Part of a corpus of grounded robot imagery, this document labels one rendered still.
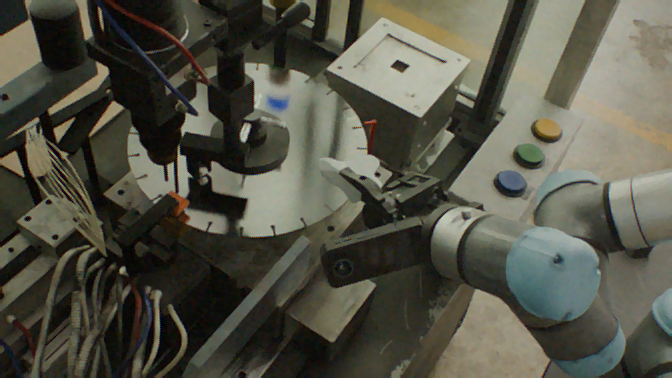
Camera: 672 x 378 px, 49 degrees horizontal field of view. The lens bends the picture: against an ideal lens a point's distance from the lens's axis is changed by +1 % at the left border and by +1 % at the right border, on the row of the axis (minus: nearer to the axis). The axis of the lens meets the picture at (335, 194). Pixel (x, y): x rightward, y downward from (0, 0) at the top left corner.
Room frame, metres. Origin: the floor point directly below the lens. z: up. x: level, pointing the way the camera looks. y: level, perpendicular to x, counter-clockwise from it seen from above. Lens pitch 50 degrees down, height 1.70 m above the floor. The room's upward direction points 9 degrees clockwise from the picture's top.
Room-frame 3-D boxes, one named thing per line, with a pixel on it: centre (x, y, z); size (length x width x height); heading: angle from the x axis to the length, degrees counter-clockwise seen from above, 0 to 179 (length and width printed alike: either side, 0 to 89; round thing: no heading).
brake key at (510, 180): (0.75, -0.25, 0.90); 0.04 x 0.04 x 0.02
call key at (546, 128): (0.87, -0.32, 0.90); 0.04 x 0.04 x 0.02
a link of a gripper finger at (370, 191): (0.54, -0.04, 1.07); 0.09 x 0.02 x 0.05; 44
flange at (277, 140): (0.71, 0.13, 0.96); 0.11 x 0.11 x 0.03
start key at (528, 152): (0.81, -0.29, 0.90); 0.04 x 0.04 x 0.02
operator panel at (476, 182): (0.82, -0.27, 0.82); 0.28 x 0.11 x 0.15; 153
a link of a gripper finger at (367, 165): (0.59, -0.02, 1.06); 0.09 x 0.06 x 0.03; 44
